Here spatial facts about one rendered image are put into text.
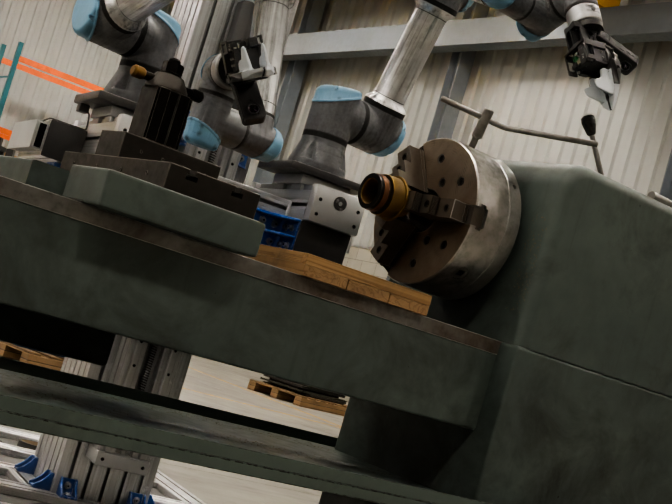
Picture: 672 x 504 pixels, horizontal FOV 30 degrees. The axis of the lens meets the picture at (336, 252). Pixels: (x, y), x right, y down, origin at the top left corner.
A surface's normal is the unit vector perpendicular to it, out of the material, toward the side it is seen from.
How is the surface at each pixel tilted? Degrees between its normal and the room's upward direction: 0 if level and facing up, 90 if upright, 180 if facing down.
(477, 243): 107
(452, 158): 90
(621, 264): 90
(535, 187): 90
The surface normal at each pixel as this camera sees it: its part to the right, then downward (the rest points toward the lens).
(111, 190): 0.57, 0.11
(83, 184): -0.77, -0.27
